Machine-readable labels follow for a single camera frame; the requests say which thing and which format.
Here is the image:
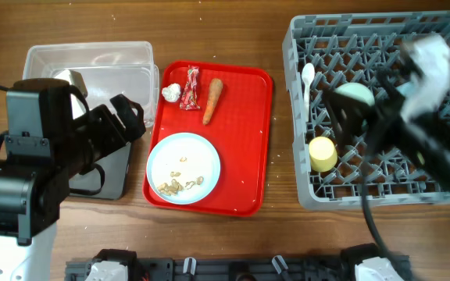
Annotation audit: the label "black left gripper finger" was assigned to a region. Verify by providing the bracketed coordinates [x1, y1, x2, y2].
[69, 163, 105, 196]
[110, 94, 146, 142]

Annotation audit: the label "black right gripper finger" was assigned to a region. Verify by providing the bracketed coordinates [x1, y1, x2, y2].
[322, 90, 373, 146]
[377, 68, 405, 105]

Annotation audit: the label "mint green bowl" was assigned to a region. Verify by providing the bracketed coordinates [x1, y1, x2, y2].
[334, 82, 375, 106]

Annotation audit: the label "white tissue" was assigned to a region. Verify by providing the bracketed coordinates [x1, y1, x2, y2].
[161, 83, 181, 103]

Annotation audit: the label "yellow plastic cup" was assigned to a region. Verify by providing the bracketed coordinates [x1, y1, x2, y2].
[309, 137, 338, 173]

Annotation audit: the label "red candy wrapper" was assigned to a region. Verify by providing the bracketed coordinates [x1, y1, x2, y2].
[180, 66, 200, 110]

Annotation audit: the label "white plastic spoon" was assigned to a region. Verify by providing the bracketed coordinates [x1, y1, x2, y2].
[301, 63, 315, 121]

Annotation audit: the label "light blue plate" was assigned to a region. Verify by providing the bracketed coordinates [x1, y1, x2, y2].
[146, 133, 221, 205]

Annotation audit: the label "orange carrot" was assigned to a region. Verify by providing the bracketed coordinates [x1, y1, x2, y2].
[202, 78, 223, 125]

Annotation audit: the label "light blue bowl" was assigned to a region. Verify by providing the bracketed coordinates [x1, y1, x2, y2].
[396, 81, 417, 98]

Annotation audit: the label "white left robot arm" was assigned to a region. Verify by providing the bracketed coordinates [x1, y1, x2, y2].
[0, 78, 146, 280]

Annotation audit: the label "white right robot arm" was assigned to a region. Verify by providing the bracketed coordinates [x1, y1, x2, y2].
[323, 69, 450, 265]

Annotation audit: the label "grey dishwasher rack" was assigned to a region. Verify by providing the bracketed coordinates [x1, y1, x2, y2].
[282, 11, 450, 210]

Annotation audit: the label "black bin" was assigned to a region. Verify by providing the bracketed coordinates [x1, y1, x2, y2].
[70, 144, 131, 200]

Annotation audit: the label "clear plastic bin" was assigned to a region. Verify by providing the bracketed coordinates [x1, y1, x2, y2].
[23, 41, 159, 127]

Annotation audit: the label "peanut scraps on plate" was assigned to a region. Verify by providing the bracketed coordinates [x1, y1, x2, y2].
[154, 156, 204, 196]

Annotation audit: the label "red plastic tray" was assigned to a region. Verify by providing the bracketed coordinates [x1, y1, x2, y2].
[142, 61, 273, 216]

